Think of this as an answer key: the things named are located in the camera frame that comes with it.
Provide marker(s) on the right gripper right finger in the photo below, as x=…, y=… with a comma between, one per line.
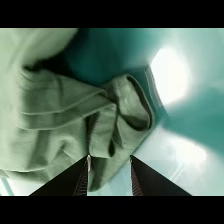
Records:
x=152, y=182

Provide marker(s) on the pale green garment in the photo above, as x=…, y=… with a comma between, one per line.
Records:
x=56, y=120

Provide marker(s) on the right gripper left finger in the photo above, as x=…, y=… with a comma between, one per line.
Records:
x=71, y=182

